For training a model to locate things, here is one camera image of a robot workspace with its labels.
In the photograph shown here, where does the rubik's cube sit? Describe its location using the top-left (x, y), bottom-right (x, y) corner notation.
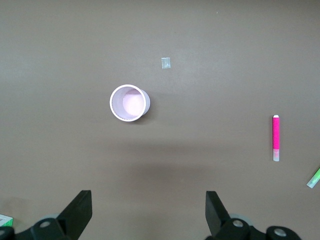
top-left (0, 213), bottom-right (14, 228)

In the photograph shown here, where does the pink marker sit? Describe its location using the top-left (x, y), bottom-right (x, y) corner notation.
top-left (271, 114), bottom-right (281, 163)

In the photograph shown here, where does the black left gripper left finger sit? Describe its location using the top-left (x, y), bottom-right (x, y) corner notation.
top-left (17, 190), bottom-right (93, 240)

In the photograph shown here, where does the pink mesh cup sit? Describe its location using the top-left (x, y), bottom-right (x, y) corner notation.
top-left (109, 84), bottom-right (152, 123)

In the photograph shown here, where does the green marker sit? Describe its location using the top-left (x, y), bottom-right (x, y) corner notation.
top-left (306, 166), bottom-right (320, 189)

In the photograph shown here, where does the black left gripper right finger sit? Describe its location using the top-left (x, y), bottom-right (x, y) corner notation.
top-left (205, 191), bottom-right (266, 240)

